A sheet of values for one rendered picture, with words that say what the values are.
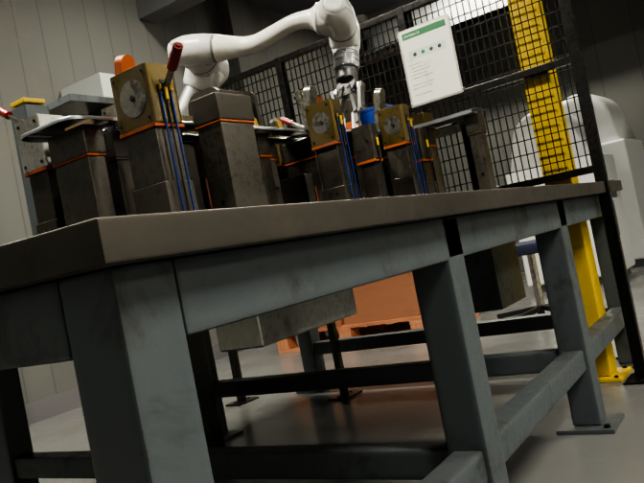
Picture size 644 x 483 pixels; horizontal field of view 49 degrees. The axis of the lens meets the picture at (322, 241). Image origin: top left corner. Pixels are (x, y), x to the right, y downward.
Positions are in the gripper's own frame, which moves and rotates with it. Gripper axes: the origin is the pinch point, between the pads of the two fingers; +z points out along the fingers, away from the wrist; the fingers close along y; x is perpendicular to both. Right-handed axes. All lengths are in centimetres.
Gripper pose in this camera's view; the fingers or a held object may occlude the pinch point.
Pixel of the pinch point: (348, 126)
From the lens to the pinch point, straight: 242.8
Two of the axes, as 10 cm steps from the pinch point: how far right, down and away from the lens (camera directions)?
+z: 0.3, 9.7, -2.3
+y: 8.0, -1.6, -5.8
